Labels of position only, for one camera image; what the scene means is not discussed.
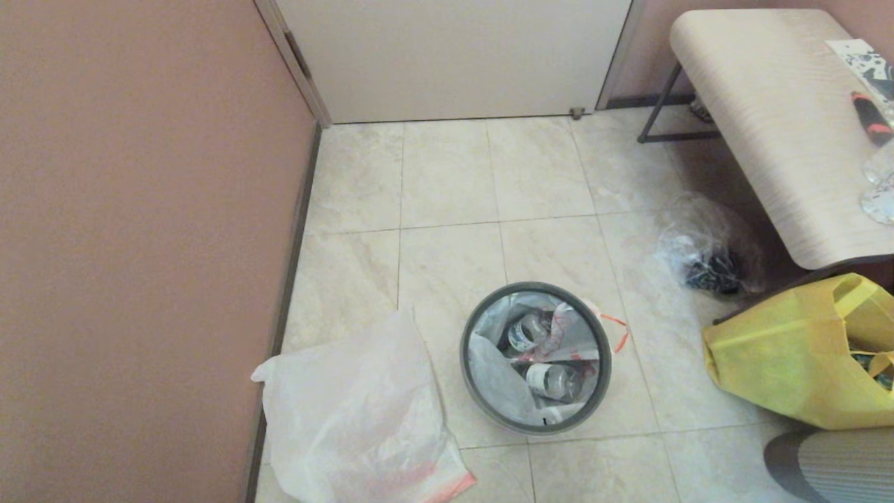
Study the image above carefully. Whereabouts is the grey plastic bin ring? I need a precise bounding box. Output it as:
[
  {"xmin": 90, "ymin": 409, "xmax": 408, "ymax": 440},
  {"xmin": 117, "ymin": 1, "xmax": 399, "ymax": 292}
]
[{"xmin": 460, "ymin": 282, "xmax": 613, "ymax": 435}]

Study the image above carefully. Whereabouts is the black round trash bin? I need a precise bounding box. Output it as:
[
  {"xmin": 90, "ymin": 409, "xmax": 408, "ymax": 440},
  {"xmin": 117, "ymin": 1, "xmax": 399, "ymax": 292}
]
[{"xmin": 461, "ymin": 283, "xmax": 612, "ymax": 435}]

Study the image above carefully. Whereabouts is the white red-printed floor bag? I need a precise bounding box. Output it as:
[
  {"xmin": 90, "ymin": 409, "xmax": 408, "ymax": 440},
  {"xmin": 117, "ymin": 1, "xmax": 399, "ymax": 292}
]
[{"xmin": 464, "ymin": 290, "xmax": 631, "ymax": 428}]

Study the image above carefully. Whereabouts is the clear bag with dark items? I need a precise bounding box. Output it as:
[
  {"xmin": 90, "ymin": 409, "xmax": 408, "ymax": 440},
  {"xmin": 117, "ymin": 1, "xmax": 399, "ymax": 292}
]
[{"xmin": 655, "ymin": 192, "xmax": 765, "ymax": 298}]

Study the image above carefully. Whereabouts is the yellow shopping bag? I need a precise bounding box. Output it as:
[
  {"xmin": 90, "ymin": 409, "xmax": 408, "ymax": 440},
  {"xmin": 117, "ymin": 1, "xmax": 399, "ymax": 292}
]
[{"xmin": 702, "ymin": 272, "xmax": 894, "ymax": 430}]

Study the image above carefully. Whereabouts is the clear plastic bottle, patterned label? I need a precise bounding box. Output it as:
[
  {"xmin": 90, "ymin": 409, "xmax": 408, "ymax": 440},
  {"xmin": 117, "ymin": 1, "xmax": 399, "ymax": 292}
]
[{"xmin": 506, "ymin": 311, "xmax": 554, "ymax": 353}]

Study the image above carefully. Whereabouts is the clear plastic bottle, white label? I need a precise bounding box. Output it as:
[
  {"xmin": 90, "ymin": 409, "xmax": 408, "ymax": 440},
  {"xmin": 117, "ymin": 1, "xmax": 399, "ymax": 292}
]
[{"xmin": 524, "ymin": 362, "xmax": 585, "ymax": 403}]

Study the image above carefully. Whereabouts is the white door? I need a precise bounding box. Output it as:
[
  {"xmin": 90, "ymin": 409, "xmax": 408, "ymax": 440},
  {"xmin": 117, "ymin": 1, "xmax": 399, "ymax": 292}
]
[{"xmin": 276, "ymin": 0, "xmax": 633, "ymax": 124}]

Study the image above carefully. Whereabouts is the dark baseboard behind table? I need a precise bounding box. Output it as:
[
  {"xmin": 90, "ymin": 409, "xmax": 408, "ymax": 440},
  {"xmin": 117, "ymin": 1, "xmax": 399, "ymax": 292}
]
[{"xmin": 606, "ymin": 94, "xmax": 699, "ymax": 110}]

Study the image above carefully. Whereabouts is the light wood-grain table top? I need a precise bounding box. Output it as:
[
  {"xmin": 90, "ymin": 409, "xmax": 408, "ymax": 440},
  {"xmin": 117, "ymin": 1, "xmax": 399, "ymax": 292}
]
[{"xmin": 670, "ymin": 8, "xmax": 894, "ymax": 271}]

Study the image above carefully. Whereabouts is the clear crumpled plastic item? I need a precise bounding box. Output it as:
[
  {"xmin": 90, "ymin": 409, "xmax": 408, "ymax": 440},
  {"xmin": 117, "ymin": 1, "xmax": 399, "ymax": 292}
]
[{"xmin": 860, "ymin": 140, "xmax": 894, "ymax": 226}]

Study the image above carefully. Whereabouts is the black and orange tool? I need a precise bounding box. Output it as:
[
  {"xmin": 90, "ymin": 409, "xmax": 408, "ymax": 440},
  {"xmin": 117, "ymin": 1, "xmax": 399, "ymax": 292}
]
[{"xmin": 851, "ymin": 91, "xmax": 894, "ymax": 147}]

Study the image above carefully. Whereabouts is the grey ribbed round object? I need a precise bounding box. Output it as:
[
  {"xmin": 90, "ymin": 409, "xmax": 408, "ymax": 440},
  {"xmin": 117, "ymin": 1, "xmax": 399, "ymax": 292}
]
[{"xmin": 763, "ymin": 428, "xmax": 894, "ymax": 503}]

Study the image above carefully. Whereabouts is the black and white printed paper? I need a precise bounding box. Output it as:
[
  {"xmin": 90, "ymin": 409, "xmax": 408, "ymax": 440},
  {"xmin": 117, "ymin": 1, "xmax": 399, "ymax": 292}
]
[{"xmin": 826, "ymin": 38, "xmax": 894, "ymax": 105}]

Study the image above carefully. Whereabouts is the dark wall baseboard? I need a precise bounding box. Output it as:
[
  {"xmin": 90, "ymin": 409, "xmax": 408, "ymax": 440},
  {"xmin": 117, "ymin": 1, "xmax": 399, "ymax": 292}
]
[{"xmin": 241, "ymin": 122, "xmax": 323, "ymax": 503}]

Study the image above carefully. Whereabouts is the grey door frame post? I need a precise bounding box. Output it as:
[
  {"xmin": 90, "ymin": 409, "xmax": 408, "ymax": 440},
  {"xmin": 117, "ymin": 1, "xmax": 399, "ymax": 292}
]
[
  {"xmin": 253, "ymin": 0, "xmax": 332, "ymax": 127},
  {"xmin": 596, "ymin": 0, "xmax": 647, "ymax": 111}
]

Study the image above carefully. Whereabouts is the black metal table leg frame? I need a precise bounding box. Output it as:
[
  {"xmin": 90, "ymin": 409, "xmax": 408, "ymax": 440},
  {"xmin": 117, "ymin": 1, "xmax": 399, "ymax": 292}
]
[{"xmin": 637, "ymin": 61, "xmax": 724, "ymax": 144}]

